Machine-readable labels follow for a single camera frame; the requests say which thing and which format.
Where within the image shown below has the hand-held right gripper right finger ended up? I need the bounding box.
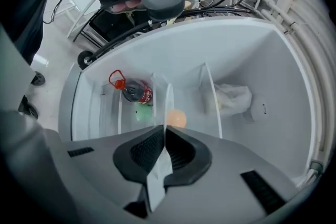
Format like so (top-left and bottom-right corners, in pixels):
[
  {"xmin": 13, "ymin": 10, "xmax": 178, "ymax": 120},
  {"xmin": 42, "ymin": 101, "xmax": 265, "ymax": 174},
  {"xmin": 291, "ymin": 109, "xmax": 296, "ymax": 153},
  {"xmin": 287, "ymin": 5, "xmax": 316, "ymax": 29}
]
[{"xmin": 157, "ymin": 124, "xmax": 313, "ymax": 224}]

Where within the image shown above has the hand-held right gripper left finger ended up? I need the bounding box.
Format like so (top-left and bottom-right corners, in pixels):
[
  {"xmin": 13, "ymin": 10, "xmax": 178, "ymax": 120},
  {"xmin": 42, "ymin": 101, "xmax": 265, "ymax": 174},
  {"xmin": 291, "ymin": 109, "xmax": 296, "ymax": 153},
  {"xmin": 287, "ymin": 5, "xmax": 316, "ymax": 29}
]
[{"xmin": 60, "ymin": 124, "xmax": 167, "ymax": 220}]

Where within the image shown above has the beige egg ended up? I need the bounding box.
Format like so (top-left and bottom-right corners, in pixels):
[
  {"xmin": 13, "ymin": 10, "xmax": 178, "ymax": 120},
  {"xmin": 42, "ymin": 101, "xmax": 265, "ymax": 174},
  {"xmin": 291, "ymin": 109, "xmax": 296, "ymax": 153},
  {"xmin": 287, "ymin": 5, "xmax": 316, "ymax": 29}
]
[{"xmin": 166, "ymin": 109, "xmax": 187, "ymax": 129}]

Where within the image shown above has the person's left hand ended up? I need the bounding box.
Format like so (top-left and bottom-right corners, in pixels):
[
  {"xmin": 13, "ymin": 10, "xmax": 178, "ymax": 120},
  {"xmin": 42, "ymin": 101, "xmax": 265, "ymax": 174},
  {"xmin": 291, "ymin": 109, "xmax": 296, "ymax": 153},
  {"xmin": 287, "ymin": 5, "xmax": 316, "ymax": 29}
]
[{"xmin": 112, "ymin": 0, "xmax": 143, "ymax": 13}]

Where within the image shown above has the green container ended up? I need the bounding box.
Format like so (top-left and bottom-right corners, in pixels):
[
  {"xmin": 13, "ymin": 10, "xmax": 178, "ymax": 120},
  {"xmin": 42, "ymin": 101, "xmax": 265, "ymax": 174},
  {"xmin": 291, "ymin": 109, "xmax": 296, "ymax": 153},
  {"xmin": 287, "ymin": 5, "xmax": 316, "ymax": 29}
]
[{"xmin": 134, "ymin": 104, "xmax": 154, "ymax": 123}]

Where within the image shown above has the cola bottle with red cap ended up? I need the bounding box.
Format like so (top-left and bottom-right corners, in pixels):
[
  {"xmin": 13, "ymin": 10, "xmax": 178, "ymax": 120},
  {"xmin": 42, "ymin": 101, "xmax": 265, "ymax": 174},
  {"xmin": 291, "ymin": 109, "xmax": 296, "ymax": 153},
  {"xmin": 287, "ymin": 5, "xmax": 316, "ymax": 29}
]
[{"xmin": 108, "ymin": 69, "xmax": 154, "ymax": 108}]

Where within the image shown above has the black cart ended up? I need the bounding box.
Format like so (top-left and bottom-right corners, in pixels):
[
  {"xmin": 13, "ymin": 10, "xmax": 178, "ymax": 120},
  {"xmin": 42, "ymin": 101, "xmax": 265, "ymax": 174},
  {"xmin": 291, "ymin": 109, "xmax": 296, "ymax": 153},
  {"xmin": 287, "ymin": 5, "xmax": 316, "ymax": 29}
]
[{"xmin": 72, "ymin": 7, "xmax": 152, "ymax": 48}]

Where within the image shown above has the white plastic bag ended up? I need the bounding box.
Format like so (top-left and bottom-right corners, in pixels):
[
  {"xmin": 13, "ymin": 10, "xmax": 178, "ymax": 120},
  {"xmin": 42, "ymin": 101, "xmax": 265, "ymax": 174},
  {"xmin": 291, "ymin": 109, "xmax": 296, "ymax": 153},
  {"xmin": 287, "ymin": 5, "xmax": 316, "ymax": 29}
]
[{"xmin": 202, "ymin": 82, "xmax": 253, "ymax": 117}]

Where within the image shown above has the white metal table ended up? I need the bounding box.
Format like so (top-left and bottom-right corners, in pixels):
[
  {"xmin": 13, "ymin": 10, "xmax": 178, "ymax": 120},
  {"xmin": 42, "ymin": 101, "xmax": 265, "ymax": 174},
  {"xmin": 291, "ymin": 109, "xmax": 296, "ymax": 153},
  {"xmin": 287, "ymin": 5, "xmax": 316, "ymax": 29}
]
[{"xmin": 43, "ymin": 0, "xmax": 102, "ymax": 39}]

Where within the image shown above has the black caster wheel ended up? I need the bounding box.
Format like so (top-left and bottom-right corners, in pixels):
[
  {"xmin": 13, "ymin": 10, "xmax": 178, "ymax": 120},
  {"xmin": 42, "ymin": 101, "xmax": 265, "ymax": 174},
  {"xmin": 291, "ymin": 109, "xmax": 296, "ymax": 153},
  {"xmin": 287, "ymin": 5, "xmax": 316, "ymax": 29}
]
[
  {"xmin": 17, "ymin": 94, "xmax": 39, "ymax": 120},
  {"xmin": 30, "ymin": 70, "xmax": 46, "ymax": 87},
  {"xmin": 77, "ymin": 50, "xmax": 97, "ymax": 70}
]

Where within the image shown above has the person's dark clothing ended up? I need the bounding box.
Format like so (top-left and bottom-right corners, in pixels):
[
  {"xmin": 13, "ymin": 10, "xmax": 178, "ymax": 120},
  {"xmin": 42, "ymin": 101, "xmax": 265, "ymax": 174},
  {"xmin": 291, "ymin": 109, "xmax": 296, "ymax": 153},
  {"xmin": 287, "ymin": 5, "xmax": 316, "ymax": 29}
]
[{"xmin": 0, "ymin": 0, "xmax": 79, "ymax": 66}]

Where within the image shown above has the bundle of black cables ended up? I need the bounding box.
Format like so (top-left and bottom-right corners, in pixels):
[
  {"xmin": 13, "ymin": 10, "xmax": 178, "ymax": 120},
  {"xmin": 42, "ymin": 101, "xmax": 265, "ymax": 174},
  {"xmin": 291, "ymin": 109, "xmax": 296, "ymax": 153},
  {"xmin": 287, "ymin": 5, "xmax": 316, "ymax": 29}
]
[{"xmin": 89, "ymin": 0, "xmax": 259, "ymax": 61}]

